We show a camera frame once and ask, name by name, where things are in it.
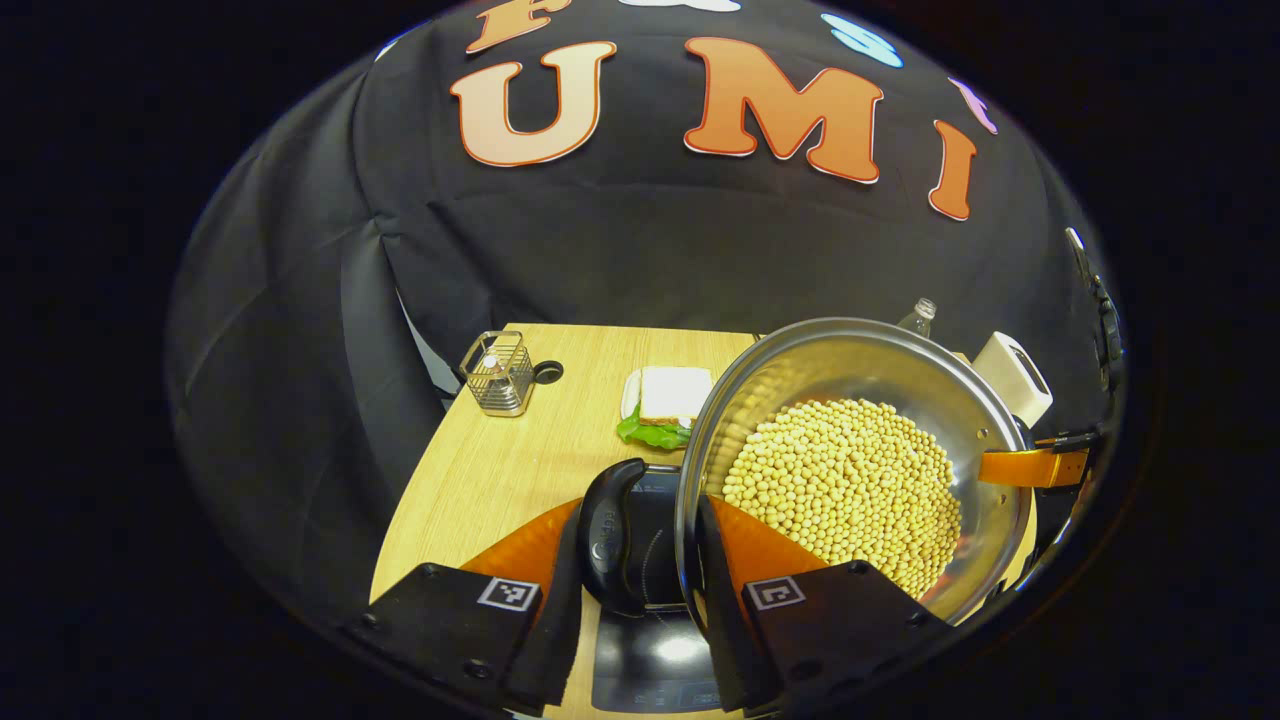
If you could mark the white toaster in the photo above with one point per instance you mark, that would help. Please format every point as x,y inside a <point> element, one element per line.
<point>1015,380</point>

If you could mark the small white sandwich plate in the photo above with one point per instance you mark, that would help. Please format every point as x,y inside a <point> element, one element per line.
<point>630,395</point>

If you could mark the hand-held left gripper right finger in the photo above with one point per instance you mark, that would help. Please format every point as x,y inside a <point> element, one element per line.
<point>725,630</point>

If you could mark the sandwich with lettuce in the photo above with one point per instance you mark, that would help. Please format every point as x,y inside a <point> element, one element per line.
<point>675,395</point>

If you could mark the black induction cooktop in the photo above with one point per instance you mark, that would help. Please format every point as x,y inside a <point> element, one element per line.
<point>655,660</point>

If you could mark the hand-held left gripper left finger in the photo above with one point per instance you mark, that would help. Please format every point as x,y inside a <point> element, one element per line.
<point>560,630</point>

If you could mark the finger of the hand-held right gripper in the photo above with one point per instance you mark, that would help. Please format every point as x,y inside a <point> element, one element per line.
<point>1030,468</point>

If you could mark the pile of yellow soybeans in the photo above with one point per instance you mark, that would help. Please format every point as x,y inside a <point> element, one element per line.
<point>850,480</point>

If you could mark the clear plastic water bottle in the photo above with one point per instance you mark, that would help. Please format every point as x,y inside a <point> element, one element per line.
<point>918,318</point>

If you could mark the stainless steel pot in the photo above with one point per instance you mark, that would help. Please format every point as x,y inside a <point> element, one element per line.
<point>860,365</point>

